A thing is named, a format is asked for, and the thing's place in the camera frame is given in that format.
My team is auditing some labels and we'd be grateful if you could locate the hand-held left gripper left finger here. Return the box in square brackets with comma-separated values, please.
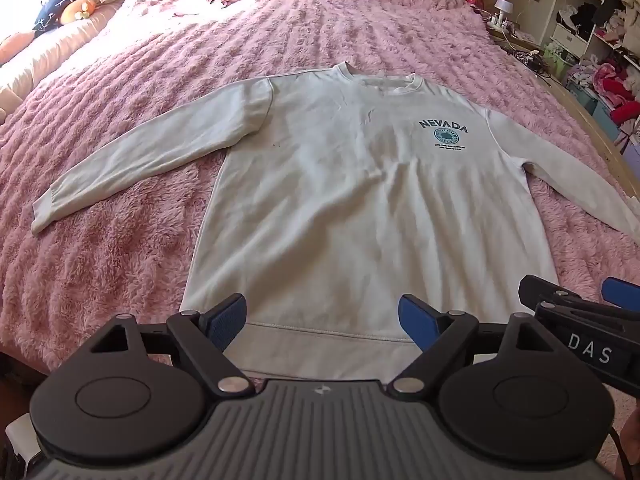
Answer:
[89, 293, 256, 401]

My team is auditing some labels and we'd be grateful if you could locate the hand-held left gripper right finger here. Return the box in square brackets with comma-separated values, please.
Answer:
[386, 294, 551, 401]

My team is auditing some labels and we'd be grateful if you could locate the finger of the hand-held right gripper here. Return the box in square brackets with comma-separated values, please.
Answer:
[601, 277, 640, 308]
[518, 274, 608, 311]

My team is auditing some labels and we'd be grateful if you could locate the white printed sweatshirt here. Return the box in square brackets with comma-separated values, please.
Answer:
[31, 61, 640, 382]

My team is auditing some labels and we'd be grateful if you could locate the pile of clothes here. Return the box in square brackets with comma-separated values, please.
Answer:
[555, 0, 640, 126]

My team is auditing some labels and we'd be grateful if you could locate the green storage bin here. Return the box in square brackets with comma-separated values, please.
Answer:
[542, 42, 578, 81]

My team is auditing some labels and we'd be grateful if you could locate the wooden nightstand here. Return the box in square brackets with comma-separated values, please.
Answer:
[482, 10, 556, 81]

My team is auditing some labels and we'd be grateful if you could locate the pink fluffy blanket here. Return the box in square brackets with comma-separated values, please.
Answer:
[0, 0, 640, 401]

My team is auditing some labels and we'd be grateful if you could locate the white open shelf unit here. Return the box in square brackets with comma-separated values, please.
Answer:
[547, 0, 640, 161]

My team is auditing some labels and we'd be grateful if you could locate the cream pillow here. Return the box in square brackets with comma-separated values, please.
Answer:
[0, 0, 126, 116]

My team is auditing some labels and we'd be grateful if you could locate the orange plush toy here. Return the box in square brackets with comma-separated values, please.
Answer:
[60, 0, 98, 26]

